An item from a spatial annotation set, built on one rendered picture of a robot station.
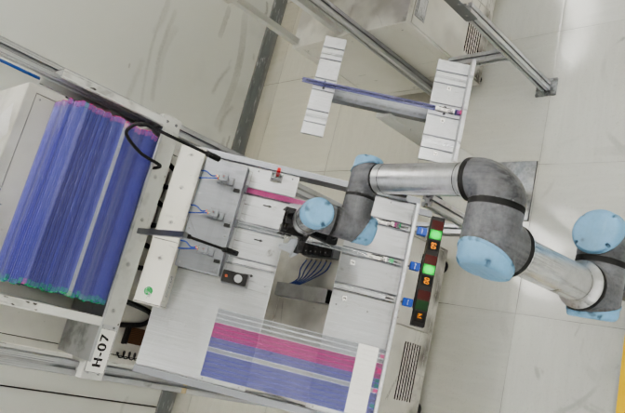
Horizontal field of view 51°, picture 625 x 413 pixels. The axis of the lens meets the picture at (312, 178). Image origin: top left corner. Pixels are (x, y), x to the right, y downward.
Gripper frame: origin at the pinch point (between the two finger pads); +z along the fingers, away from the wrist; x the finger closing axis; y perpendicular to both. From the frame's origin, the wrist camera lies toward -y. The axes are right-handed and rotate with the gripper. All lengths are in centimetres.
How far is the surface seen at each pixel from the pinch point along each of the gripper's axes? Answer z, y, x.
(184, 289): 17.3, 26.4, 23.3
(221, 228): 10.0, 21.1, 3.5
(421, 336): 61, -67, 16
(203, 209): 11.5, 27.9, -0.6
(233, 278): 9.7, 13.7, 16.9
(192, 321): 16.2, 21.8, 31.6
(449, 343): 64, -81, 16
